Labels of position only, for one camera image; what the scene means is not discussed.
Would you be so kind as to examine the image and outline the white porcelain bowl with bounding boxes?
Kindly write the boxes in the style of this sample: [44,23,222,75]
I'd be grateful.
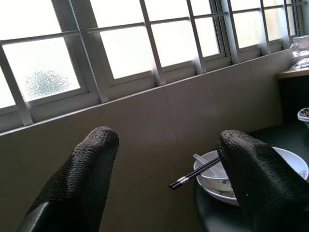
[193,149,229,189]

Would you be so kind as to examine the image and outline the black chopstick silver band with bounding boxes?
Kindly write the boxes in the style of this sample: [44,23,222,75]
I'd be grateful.
[170,159,221,190]
[169,158,220,189]

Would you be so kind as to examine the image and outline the clear plastic bag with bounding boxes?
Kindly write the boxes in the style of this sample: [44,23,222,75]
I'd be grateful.
[289,34,309,72]

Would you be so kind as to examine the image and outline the white porcelain spoon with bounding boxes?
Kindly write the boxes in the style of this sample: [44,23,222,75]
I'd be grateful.
[193,153,225,177]

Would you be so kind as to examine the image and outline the small white floral plate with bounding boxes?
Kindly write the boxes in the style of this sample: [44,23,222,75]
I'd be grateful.
[196,145,309,207]

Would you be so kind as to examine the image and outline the round black table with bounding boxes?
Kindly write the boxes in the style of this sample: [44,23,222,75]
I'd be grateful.
[193,119,309,232]

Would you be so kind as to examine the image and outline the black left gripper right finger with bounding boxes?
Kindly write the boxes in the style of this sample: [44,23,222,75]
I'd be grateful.
[215,129,309,232]

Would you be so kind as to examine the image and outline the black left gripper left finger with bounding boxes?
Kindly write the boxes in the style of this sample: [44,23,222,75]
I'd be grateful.
[18,125,120,232]

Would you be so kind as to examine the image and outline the white bowl pink flowers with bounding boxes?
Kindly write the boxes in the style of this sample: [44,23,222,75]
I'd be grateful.
[297,107,309,129]

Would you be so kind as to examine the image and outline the dark cabinet beige top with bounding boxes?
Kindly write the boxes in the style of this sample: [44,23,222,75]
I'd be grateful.
[277,68,309,127]

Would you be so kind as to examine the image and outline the white barred window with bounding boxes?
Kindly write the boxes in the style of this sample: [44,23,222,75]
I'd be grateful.
[0,0,302,134]

